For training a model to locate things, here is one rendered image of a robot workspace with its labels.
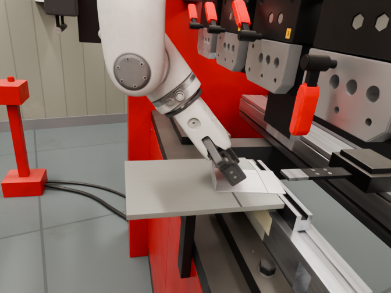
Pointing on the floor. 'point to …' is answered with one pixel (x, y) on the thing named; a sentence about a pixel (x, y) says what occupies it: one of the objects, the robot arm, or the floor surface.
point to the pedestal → (19, 143)
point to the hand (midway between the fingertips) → (231, 166)
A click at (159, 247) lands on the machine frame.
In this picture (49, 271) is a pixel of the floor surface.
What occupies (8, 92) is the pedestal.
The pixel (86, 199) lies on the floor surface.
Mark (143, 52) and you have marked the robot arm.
